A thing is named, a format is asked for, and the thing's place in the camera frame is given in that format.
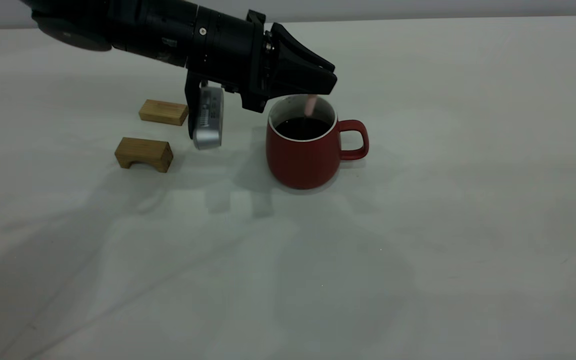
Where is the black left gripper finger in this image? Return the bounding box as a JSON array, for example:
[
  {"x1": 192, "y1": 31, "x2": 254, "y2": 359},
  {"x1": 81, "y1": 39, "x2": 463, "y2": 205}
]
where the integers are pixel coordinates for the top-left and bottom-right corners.
[
  {"x1": 271, "y1": 22, "x2": 337, "y2": 75},
  {"x1": 273, "y1": 55, "x2": 339, "y2": 97}
]

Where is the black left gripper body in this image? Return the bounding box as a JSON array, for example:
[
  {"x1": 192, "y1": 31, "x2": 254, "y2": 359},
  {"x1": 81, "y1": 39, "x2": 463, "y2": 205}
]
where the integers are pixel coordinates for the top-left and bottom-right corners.
[{"x1": 240, "y1": 10, "x2": 277, "y2": 114}]

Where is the red ceramic mug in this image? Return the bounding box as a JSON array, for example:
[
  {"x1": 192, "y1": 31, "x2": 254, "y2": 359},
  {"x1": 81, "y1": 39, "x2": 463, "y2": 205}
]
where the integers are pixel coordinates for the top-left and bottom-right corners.
[{"x1": 266, "y1": 94, "x2": 370, "y2": 191}]

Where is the dark coffee liquid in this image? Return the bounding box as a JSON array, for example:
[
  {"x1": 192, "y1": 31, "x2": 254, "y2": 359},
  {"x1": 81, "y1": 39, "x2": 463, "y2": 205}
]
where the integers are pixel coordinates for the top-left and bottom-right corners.
[{"x1": 275, "y1": 117, "x2": 332, "y2": 141}]

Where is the flat wooden block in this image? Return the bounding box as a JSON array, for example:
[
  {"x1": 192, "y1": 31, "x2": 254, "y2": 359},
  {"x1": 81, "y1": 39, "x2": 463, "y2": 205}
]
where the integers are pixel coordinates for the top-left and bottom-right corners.
[{"x1": 138, "y1": 99, "x2": 190, "y2": 127}]

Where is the arched wooden block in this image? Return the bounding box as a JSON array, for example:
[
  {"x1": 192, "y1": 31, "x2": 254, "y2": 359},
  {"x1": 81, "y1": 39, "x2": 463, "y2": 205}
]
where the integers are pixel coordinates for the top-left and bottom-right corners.
[{"x1": 114, "y1": 137, "x2": 174, "y2": 174}]

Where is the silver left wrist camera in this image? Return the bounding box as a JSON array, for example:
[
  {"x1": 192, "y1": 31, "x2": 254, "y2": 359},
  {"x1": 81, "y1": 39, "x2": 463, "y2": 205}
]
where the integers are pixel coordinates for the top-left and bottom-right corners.
[{"x1": 185, "y1": 72, "x2": 225, "y2": 151}]

